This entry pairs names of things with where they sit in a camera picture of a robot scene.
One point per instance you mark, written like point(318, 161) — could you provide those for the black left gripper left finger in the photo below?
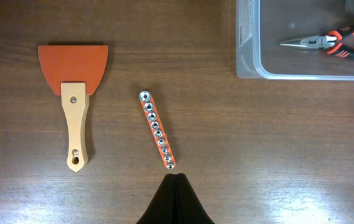
point(161, 208)

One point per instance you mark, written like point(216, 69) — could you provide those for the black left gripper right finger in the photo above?
point(187, 207)

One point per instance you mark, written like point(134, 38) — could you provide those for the orange socket rail strip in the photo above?
point(157, 129)

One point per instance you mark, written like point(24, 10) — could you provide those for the orange scraper wooden handle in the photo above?
point(74, 72)

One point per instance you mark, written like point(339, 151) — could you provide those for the clear plastic container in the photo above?
point(262, 25)

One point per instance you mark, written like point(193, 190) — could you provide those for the orange black needle-nose pliers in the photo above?
point(332, 43)

